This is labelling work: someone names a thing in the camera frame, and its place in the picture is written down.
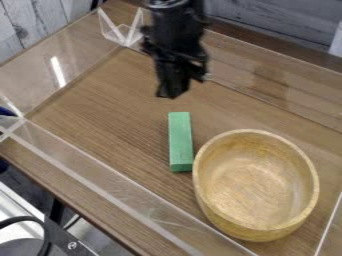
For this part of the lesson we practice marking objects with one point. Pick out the brown wooden bowl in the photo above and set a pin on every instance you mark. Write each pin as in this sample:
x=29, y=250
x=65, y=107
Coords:
x=255, y=184

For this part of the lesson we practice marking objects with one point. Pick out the green rectangular block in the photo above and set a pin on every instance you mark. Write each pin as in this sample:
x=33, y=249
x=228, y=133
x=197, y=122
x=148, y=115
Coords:
x=180, y=142

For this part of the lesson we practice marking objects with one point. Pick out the clear acrylic corner bracket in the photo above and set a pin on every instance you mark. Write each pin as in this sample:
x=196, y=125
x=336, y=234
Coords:
x=124, y=35

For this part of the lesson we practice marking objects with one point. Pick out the black table leg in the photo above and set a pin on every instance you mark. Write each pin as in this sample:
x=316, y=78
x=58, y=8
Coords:
x=56, y=211

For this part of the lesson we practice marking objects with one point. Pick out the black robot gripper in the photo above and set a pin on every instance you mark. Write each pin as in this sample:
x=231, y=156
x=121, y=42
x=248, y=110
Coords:
x=171, y=41

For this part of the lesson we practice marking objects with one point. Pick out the black metal bracket with screw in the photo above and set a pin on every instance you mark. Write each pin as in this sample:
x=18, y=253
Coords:
x=62, y=243

